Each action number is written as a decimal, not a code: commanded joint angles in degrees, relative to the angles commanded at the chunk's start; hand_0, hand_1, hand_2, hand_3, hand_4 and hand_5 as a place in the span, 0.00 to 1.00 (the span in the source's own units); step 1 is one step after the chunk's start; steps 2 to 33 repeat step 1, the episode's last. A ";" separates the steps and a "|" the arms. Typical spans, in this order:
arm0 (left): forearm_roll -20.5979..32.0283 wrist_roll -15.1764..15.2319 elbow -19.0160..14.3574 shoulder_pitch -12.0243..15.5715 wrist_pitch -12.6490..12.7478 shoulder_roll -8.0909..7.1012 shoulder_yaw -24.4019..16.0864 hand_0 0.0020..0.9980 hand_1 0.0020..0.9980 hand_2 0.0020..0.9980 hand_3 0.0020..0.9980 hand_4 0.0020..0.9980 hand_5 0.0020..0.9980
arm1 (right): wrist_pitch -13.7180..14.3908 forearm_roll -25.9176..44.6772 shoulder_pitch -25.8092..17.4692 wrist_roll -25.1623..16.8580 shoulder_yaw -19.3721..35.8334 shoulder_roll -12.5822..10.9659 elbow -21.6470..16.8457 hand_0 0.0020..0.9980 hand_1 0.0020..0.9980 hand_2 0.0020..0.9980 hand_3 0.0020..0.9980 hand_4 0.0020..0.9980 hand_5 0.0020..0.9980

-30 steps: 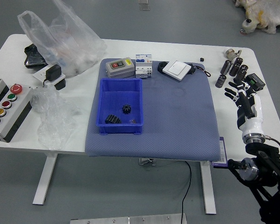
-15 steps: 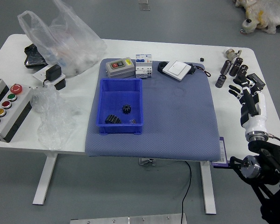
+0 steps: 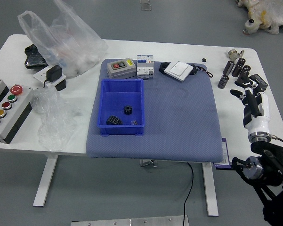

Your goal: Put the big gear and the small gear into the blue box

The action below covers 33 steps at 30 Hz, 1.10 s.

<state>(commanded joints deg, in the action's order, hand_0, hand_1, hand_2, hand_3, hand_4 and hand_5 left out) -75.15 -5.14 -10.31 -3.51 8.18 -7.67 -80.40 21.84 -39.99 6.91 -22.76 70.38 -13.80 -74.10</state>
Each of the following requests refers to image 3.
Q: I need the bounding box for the white wall switch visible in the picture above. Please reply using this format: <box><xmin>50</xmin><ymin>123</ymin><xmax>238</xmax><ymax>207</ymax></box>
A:
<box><xmin>164</xmin><ymin>61</ymin><xmax>195</xmax><ymax>82</ymax></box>

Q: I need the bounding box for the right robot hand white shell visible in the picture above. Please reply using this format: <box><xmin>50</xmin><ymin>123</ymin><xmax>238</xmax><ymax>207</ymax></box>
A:
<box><xmin>230</xmin><ymin>74</ymin><xmax>271</xmax><ymax>137</ymax></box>

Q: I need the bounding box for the blue plastic box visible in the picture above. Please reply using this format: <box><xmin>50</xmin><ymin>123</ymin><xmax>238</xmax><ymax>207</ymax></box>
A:
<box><xmin>95</xmin><ymin>78</ymin><xmax>146</xmax><ymax>137</ymax></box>

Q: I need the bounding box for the blue-grey padded mat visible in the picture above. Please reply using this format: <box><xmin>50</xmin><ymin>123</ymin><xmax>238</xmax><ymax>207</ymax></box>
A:
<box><xmin>85</xmin><ymin>58</ymin><xmax>223</xmax><ymax>163</ymax></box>

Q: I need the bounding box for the black floor cable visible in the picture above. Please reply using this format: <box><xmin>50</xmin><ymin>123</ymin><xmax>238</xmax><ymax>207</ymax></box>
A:
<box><xmin>183</xmin><ymin>162</ymin><xmax>195</xmax><ymax>226</ymax></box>

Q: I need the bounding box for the white and yellow foam heap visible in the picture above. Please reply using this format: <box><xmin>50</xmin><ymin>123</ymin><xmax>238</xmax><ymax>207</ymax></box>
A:
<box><xmin>235</xmin><ymin>0</ymin><xmax>283</xmax><ymax>36</ymax></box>

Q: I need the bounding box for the black module with green terminals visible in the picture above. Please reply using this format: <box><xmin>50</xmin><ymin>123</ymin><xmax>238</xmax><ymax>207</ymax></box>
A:
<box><xmin>248</xmin><ymin>73</ymin><xmax>269</xmax><ymax>91</ymax></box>

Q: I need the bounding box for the white circuit breaker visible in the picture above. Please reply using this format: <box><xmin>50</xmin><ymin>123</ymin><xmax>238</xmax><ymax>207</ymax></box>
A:
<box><xmin>136</xmin><ymin>54</ymin><xmax>155</xmax><ymax>80</ymax></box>

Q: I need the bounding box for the black round socket part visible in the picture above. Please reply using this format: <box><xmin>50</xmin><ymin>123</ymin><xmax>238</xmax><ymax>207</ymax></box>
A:
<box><xmin>159</xmin><ymin>62</ymin><xmax>171</xmax><ymax>75</ymax></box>

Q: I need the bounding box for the silver metal plate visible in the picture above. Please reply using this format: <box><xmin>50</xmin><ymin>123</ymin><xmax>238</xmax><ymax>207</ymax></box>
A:
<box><xmin>70</xmin><ymin>215</ymin><xmax>189</xmax><ymax>226</ymax></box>

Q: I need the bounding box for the black plastic tray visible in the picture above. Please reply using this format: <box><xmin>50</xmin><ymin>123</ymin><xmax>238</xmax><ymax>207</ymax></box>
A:
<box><xmin>24</xmin><ymin>44</ymin><xmax>49</xmax><ymax>70</ymax></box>

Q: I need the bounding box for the purple and white card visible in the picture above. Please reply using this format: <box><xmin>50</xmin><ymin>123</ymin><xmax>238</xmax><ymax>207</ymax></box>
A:
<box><xmin>214</xmin><ymin>137</ymin><xmax>233</xmax><ymax>170</ymax></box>

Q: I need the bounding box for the crumpled clear plastic wrap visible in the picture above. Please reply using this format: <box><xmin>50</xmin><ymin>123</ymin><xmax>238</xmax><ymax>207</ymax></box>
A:
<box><xmin>30</xmin><ymin>86</ymin><xmax>82</xmax><ymax>153</ymax></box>

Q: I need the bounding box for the metal floor socket cover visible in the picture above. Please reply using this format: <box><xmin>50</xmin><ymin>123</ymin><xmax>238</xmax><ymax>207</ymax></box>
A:
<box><xmin>140</xmin><ymin>0</ymin><xmax>153</xmax><ymax>11</ymax></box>

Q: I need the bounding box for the silver metal connector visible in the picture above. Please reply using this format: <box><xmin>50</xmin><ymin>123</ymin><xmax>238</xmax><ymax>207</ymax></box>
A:
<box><xmin>226</xmin><ymin>49</ymin><xmax>245</xmax><ymax>61</ymax></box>

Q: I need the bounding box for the large clear plastic bag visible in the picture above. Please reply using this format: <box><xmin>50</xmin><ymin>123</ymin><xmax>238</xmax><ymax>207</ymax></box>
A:
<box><xmin>17</xmin><ymin>0</ymin><xmax>108</xmax><ymax>80</ymax></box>

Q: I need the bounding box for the white flat plate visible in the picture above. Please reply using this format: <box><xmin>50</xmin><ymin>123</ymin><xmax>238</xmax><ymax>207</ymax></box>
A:
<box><xmin>32</xmin><ymin>67</ymin><xmax>67</xmax><ymax>87</ymax></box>

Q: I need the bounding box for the white table leg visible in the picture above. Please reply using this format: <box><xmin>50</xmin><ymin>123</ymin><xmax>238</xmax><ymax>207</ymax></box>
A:
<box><xmin>32</xmin><ymin>154</ymin><xmax>59</xmax><ymax>207</ymax></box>
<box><xmin>201</xmin><ymin>162</ymin><xmax>219</xmax><ymax>217</ymax></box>

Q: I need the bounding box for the black power adapter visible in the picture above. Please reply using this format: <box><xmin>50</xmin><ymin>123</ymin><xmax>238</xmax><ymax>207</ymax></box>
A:
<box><xmin>42</xmin><ymin>65</ymin><xmax>63</xmax><ymax>89</ymax></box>

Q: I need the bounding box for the black rectangular block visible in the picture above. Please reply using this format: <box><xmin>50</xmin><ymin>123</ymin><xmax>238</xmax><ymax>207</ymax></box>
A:
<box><xmin>54</xmin><ymin>79</ymin><xmax>67</xmax><ymax>91</ymax></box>

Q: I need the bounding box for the big black gear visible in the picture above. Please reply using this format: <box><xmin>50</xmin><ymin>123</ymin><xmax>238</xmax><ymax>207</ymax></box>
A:
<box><xmin>105</xmin><ymin>115</ymin><xmax>123</xmax><ymax>125</ymax></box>

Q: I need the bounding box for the grey box with coloured buttons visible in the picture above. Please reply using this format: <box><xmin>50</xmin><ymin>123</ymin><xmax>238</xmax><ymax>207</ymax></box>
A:
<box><xmin>0</xmin><ymin>84</ymin><xmax>33</xmax><ymax>145</ymax></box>

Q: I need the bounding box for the metal bracket under table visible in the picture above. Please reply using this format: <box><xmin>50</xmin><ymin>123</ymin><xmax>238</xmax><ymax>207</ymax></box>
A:
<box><xmin>139</xmin><ymin>159</ymin><xmax>159</xmax><ymax>168</ymax></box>

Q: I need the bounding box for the small black module with wires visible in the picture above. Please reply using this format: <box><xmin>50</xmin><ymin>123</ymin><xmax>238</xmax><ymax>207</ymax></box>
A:
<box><xmin>190</xmin><ymin>64</ymin><xmax>214</xmax><ymax>78</ymax></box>

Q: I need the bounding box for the grey push button switch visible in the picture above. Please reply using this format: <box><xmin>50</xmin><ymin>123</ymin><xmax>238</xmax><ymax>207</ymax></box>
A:
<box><xmin>106</xmin><ymin>58</ymin><xmax>137</xmax><ymax>79</ymax></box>

